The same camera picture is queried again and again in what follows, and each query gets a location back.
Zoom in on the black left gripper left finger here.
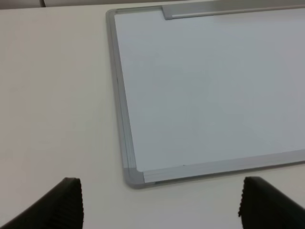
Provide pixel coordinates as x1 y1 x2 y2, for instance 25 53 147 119
1 177 84 229

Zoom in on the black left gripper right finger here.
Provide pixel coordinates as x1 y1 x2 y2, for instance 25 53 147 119
238 177 305 229

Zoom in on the white whiteboard aluminium frame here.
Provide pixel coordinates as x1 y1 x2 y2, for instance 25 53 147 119
106 0 305 188

